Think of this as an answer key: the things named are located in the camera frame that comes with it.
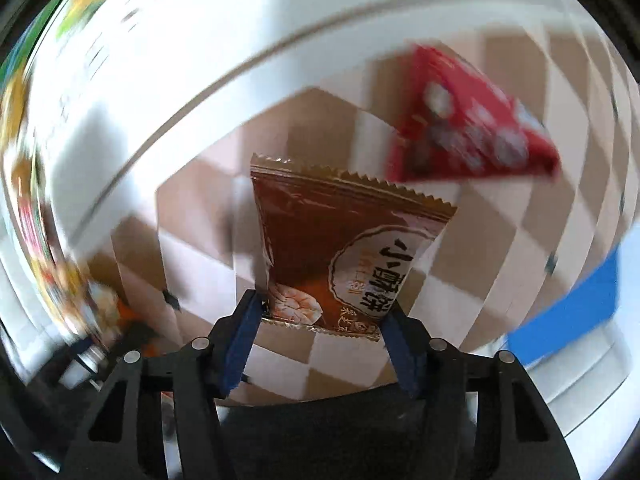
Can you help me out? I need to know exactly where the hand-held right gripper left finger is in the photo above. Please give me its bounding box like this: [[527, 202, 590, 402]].
[[60, 289, 266, 480]]

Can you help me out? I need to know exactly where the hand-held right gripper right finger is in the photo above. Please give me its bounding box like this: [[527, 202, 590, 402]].
[[380, 305, 583, 480]]

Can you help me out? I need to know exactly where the brown walnut snack packet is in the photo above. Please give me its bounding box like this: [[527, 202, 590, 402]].
[[250, 154, 458, 342]]

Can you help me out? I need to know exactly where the small red snack packet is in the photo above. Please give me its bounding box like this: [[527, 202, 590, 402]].
[[385, 44, 561, 183]]

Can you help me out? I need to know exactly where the blue flat sheet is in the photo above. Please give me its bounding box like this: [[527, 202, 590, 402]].
[[505, 249, 622, 358]]

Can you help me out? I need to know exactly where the heap of colourful packets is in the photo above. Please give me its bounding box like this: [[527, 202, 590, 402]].
[[0, 0, 121, 341]]

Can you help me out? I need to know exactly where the white checkered tablecloth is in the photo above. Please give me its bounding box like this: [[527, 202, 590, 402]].
[[0, 0, 640, 441]]

